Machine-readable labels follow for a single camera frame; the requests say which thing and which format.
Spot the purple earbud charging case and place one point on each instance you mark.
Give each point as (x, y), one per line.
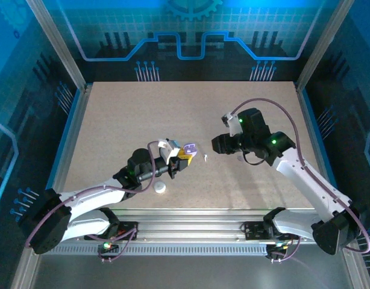
(191, 148)

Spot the white earbud charging case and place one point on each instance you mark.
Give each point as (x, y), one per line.
(160, 187)

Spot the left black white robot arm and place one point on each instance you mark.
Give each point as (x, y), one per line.
(91, 198)

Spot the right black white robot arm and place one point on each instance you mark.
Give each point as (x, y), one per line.
(308, 183)

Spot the small LED circuit board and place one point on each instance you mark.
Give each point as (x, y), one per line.
(277, 248)
(108, 245)

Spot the slotted metal strip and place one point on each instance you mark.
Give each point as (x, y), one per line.
(188, 250)

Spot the grey metal panel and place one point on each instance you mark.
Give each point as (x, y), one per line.
(188, 274)

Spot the blue printed backdrop panel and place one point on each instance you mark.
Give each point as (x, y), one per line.
(188, 18)
(359, 75)
(10, 90)

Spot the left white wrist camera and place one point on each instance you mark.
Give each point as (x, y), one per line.
(167, 150)

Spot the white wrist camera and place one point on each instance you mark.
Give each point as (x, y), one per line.
(233, 123)
(167, 150)

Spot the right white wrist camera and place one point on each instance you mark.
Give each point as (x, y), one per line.
(233, 123)

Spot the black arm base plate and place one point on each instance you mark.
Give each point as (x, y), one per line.
(252, 231)
(127, 225)

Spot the aluminium mounting rail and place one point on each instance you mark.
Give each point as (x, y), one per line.
(188, 225)

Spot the aluminium side rail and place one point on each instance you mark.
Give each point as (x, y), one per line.
(319, 144)
(67, 150)

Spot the aluminium frame post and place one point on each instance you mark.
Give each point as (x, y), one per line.
(58, 45)
(322, 45)

